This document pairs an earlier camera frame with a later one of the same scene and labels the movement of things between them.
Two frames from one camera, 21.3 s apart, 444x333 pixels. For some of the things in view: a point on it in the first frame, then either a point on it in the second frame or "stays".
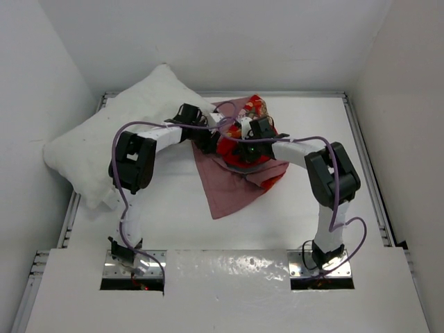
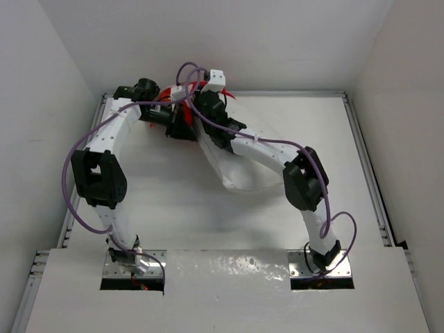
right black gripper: (246, 156) → (195, 99)
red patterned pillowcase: (229, 179) → (184, 93)
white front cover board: (227, 291) stays
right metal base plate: (297, 268) stays
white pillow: (80, 159) → (236, 173)
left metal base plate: (113, 269) stays
